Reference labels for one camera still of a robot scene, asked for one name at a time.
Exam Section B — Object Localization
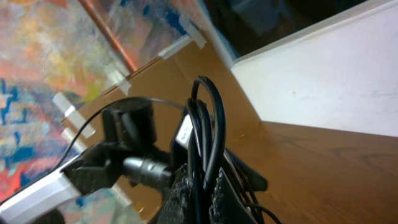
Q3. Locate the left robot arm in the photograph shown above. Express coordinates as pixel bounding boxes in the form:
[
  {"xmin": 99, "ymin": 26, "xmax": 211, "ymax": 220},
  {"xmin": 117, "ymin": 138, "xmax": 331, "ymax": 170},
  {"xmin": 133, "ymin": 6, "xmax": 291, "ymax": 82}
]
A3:
[{"xmin": 1, "ymin": 95, "xmax": 269, "ymax": 223}]

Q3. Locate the black USB cable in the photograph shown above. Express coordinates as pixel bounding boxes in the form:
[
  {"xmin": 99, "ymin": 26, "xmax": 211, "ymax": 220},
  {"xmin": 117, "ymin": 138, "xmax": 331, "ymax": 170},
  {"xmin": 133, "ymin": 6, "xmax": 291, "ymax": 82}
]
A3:
[{"xmin": 185, "ymin": 75, "xmax": 284, "ymax": 224}]

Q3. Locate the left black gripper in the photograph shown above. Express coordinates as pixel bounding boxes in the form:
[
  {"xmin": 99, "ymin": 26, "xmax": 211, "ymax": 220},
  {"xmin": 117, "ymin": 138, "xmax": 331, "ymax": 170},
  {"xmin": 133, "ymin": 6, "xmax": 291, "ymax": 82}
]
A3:
[{"xmin": 170, "ymin": 107, "xmax": 268, "ymax": 192}]

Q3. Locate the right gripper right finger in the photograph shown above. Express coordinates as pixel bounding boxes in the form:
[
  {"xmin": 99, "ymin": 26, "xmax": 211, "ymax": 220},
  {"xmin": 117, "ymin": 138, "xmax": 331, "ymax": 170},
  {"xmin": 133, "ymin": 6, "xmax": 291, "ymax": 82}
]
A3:
[{"xmin": 209, "ymin": 168, "xmax": 257, "ymax": 224}]

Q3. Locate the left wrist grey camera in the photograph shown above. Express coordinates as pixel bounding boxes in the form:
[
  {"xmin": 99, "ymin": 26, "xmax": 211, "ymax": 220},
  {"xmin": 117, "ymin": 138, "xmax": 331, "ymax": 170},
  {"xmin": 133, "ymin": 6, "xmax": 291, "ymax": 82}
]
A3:
[{"xmin": 175, "ymin": 114, "xmax": 193, "ymax": 149}]

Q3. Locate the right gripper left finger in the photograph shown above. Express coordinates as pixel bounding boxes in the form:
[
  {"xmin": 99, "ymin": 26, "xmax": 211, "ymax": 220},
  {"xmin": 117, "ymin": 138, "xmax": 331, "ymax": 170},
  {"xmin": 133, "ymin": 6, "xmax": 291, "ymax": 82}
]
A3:
[{"xmin": 149, "ymin": 163, "xmax": 196, "ymax": 224}]

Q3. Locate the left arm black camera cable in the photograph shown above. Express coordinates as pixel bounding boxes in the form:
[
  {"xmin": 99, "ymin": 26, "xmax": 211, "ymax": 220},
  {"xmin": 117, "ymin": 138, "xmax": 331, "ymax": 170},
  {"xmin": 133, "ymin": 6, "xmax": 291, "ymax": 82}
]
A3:
[{"xmin": 0, "ymin": 96, "xmax": 187, "ymax": 206}]

